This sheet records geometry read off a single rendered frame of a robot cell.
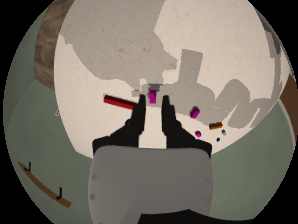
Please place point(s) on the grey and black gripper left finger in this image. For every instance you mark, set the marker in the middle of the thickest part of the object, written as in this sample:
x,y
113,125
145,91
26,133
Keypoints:
x,y
127,134

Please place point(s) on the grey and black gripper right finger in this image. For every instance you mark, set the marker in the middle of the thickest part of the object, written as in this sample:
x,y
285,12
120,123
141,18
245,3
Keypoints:
x,y
179,137

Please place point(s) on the orange rod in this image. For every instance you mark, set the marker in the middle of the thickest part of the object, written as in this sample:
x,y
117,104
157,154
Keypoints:
x,y
215,126

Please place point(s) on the magenta rod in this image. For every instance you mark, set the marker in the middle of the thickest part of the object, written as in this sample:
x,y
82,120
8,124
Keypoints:
x,y
194,113
198,134
153,96

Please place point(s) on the red rod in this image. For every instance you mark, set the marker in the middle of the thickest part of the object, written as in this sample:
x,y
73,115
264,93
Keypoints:
x,y
119,102

